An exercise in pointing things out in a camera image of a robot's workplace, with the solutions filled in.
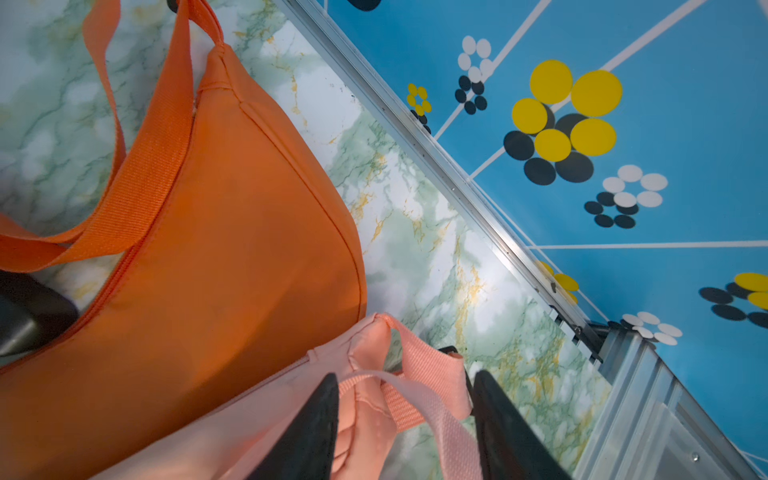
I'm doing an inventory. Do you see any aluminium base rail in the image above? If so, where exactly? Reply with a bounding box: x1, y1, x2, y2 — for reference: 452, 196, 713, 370
573, 325, 767, 480

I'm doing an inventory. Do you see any pink bag large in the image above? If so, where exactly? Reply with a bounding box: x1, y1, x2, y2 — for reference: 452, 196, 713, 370
98, 313, 482, 479

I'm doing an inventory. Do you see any black clothes rack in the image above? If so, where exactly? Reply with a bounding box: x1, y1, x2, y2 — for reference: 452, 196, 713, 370
1, 271, 79, 357

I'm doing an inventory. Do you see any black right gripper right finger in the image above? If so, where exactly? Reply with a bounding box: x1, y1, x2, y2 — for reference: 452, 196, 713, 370
472, 370, 571, 480

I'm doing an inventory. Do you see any aluminium floor edge rail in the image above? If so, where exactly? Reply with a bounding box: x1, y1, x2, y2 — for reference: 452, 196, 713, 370
277, 1, 604, 358

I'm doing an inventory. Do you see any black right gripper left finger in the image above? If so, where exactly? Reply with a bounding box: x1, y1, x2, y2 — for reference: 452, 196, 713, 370
247, 373, 340, 480

